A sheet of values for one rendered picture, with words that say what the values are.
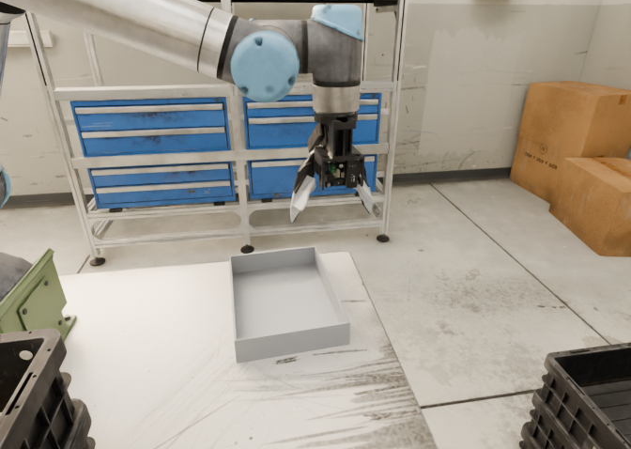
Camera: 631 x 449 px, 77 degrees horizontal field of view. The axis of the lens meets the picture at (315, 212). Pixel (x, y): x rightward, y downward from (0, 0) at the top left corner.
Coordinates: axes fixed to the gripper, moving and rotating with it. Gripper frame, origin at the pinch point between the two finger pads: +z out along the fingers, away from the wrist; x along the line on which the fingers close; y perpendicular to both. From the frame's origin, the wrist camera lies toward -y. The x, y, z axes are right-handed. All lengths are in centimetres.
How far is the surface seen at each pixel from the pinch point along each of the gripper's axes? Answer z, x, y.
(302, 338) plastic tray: 15.9, -8.3, 13.5
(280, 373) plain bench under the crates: 19.1, -12.9, 17.2
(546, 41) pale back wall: -18, 222, -211
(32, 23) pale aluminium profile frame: -32, -93, -145
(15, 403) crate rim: -3, -38, 36
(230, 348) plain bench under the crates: 19.1, -20.7, 9.9
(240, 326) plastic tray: 18.7, -18.6, 4.9
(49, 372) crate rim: -2.8, -36.7, 32.0
